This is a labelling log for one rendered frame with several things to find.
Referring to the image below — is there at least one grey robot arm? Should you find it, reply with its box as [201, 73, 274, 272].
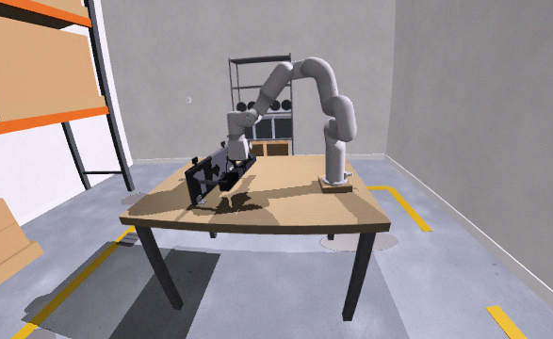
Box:
[227, 57, 356, 186]

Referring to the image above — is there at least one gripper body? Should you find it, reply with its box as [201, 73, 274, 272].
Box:
[228, 138, 249, 160]

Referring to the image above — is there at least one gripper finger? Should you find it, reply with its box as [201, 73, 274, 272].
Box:
[226, 155, 237, 167]
[242, 152, 252, 173]

